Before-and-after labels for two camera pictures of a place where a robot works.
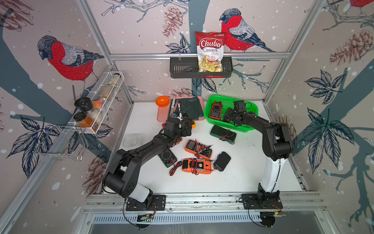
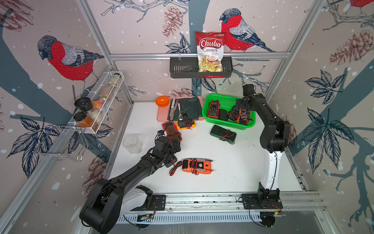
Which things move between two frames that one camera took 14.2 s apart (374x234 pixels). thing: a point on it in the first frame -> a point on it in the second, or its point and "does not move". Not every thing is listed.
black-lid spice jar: x=84 y=103 does not move
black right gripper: x=234 y=122 -> x=238 y=104
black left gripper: x=184 y=133 -> x=174 y=150
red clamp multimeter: x=215 y=113 does not move
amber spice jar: x=84 y=121 does not move
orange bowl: x=162 y=101 does not move
